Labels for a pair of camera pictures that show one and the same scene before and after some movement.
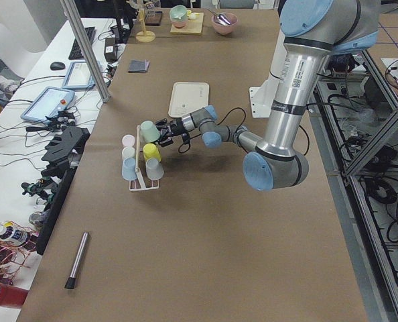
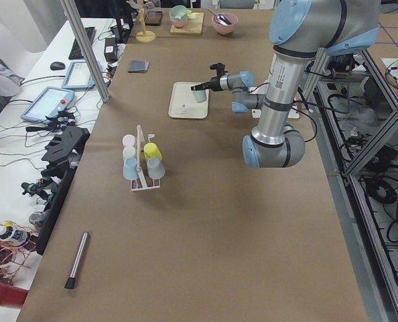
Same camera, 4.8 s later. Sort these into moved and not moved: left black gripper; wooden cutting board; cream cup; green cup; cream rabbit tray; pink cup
Moved: green cup; left black gripper
Not moved: cream rabbit tray; cream cup; pink cup; wooden cutting board
